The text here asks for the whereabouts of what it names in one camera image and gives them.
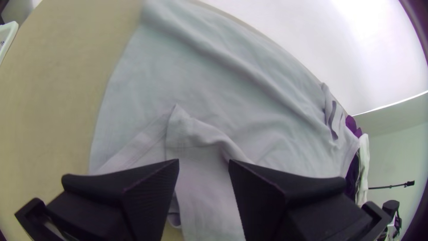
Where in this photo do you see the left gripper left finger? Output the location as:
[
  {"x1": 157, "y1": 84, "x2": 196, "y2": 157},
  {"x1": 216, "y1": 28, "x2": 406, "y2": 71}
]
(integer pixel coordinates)
[{"x1": 46, "y1": 159, "x2": 180, "y2": 241}]

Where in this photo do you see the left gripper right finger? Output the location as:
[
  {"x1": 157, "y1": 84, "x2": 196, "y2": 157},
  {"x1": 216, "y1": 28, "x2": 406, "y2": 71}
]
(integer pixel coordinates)
[{"x1": 228, "y1": 159, "x2": 372, "y2": 241}]

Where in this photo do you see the grey t-shirt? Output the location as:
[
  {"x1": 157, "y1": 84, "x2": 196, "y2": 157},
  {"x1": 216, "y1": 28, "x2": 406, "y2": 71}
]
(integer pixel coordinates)
[{"x1": 88, "y1": 0, "x2": 362, "y2": 241}]

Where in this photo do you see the dark garment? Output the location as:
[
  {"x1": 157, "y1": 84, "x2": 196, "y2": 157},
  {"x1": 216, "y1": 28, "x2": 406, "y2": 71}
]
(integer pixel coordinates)
[{"x1": 344, "y1": 115, "x2": 364, "y2": 201}]

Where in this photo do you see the cream garment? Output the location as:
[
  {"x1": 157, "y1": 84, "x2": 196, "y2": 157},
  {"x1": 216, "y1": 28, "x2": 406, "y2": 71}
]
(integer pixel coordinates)
[{"x1": 356, "y1": 133, "x2": 370, "y2": 205}]

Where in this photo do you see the white laundry basket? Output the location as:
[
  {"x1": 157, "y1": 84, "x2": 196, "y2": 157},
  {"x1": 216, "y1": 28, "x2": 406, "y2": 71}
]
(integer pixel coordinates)
[{"x1": 0, "y1": 21, "x2": 19, "y2": 65}]

